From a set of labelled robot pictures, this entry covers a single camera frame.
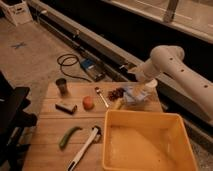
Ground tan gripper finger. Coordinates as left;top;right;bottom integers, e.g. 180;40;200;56
132;84;144;97

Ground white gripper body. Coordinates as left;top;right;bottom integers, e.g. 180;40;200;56
128;65;153;85

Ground dark red grape bunch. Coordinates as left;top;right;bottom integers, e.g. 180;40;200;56
108;88;124;101

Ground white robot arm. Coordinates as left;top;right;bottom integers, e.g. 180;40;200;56
128;45;213;123

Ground white paper cup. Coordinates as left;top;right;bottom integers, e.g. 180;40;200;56
144;79;158;93

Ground small metal cup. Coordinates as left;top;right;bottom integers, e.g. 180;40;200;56
56;78;68;96

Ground clear plastic bag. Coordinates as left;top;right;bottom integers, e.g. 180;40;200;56
123;86;153;107

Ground yellow banana piece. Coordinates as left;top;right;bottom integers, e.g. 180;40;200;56
113;98;124;110

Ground blue grey power box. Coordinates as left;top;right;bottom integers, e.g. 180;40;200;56
80;59;105;82

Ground orange round fruit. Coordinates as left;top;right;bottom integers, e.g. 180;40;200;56
82;96;94;110

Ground yellow plastic bin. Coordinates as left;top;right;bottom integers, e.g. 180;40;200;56
102;110;198;171

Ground black rectangular block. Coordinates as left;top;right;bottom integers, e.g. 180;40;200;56
55;103;77;115

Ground green chili pepper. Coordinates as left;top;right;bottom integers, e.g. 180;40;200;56
59;126;81;150

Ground black chair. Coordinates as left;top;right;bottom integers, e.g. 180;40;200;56
0;70;37;171

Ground metal floor rail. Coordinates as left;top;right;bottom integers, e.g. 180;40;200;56
27;0;213;137

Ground black cable loop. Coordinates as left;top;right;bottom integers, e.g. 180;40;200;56
56;53;92;83

